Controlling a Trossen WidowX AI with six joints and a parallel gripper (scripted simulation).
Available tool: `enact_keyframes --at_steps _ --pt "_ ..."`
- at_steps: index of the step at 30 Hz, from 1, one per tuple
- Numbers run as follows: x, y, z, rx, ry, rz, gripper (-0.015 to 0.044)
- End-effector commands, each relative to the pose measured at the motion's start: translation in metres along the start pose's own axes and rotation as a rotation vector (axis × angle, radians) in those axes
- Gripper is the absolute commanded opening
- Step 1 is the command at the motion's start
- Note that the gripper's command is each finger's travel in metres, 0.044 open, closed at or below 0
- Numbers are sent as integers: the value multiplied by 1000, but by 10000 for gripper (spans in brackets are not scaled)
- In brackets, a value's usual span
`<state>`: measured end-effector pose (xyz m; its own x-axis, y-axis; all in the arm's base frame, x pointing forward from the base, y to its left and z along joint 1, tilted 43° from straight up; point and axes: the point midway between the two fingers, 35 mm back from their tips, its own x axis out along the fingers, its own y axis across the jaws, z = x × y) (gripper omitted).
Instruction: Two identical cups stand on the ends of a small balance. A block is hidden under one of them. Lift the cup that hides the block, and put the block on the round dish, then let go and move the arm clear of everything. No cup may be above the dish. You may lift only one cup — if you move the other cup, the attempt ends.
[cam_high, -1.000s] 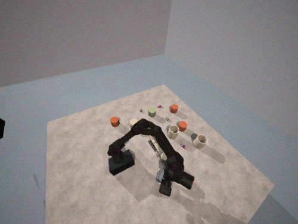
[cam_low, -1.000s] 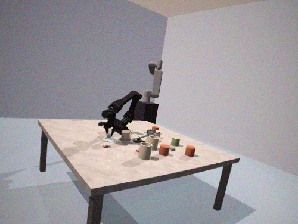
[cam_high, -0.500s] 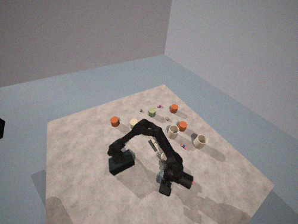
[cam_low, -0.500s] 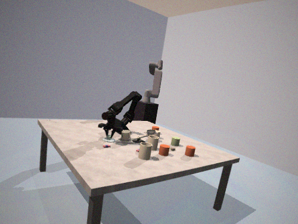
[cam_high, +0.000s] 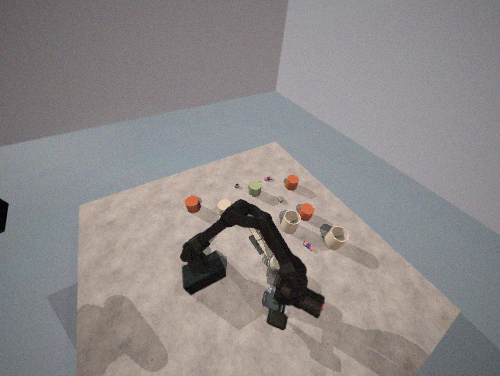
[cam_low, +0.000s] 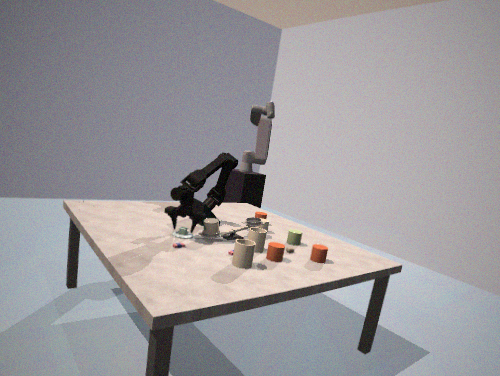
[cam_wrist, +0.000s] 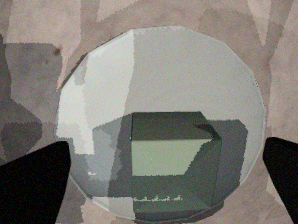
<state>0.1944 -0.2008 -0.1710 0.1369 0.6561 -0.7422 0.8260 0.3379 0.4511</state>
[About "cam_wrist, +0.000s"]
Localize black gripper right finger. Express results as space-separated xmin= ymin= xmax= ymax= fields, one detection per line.
xmin=262 ymin=137 xmax=298 ymax=224

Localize white round dish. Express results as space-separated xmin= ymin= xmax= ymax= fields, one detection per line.
xmin=53 ymin=26 xmax=266 ymax=224

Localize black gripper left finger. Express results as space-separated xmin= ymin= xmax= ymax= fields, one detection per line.
xmin=0 ymin=141 xmax=71 ymax=224

